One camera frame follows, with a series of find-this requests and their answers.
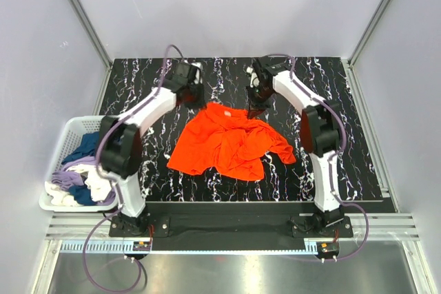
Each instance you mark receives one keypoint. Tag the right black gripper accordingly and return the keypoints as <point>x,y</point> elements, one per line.
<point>257,102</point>

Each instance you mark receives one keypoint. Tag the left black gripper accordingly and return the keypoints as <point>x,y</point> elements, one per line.
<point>194,98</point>

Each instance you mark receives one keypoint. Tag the orange t shirt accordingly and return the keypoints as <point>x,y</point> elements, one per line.
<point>225,139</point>

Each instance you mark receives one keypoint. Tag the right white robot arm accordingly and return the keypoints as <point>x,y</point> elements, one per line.
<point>322,134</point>

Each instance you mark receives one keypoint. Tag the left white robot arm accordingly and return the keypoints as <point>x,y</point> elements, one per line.
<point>119,153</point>

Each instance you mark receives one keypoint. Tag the black marble pattern mat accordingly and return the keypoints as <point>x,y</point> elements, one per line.
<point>225,81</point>

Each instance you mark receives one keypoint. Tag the navy blue t shirt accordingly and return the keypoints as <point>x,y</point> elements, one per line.
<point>86,148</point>

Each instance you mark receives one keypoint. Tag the white plastic laundry basket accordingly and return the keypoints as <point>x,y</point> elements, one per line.
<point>70,139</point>

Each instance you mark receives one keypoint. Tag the white t shirt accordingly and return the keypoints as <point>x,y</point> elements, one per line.
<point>93,180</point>

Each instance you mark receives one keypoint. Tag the right orange connector box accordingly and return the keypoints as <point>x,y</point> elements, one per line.
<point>329,248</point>

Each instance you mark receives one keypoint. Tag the orange connector box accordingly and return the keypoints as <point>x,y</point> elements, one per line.
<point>145,245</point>
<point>329,248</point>

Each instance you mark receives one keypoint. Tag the lavender t shirt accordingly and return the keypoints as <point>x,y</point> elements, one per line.
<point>69,177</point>

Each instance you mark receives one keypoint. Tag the left orange connector box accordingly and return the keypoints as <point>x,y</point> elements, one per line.
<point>145,245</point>

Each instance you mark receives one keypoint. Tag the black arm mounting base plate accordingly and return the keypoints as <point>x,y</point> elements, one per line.
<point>314,224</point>

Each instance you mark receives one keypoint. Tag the left aluminium frame post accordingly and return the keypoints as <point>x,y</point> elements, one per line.
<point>86,23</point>

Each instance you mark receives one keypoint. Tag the aluminium frame post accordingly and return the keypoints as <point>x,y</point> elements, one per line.
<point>369,30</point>
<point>86,23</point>

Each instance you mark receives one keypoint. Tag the white slotted cable duct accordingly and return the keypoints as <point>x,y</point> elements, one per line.
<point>298,247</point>

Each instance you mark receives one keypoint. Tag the right aluminium frame post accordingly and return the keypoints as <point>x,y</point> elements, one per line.
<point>369,30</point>

